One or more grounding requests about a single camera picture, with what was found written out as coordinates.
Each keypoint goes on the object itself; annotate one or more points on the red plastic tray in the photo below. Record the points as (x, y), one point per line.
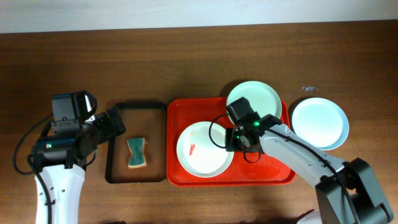
(181, 113)

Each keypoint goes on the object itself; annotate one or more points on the pale green plate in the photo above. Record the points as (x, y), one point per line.
(262, 98)

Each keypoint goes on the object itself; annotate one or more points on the green and yellow sponge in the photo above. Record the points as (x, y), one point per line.
(137, 150)

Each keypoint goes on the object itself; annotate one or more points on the white plate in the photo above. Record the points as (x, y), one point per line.
(198, 150)

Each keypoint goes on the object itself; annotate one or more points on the light blue plate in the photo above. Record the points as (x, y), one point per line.
(320, 122)

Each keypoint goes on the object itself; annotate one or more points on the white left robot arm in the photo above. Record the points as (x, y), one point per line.
(60, 156)

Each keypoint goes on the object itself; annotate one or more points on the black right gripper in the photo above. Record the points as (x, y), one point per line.
(241, 111)

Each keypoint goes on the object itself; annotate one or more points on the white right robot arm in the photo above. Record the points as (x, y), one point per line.
(347, 192)

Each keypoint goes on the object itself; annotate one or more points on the black brown tray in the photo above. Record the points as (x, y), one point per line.
(146, 120)

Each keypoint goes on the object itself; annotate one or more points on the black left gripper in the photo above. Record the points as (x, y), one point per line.
(115, 121)

